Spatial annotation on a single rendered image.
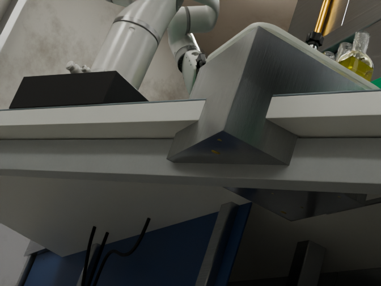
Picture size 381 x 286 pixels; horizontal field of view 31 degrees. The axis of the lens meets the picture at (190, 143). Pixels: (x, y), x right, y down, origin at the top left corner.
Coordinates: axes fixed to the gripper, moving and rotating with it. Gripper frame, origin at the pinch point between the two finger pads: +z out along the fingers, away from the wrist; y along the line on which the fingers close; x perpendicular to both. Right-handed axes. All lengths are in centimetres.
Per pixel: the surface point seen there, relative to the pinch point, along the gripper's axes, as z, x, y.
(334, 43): 0.8, -32.2, -15.5
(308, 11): -31, -40, -6
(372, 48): 19.4, -30.8, -26.0
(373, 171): 87, 11, -55
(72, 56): -260, 3, 160
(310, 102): 77, 15, -57
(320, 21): -15.8, -36.0, -12.0
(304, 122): 78, 16, -55
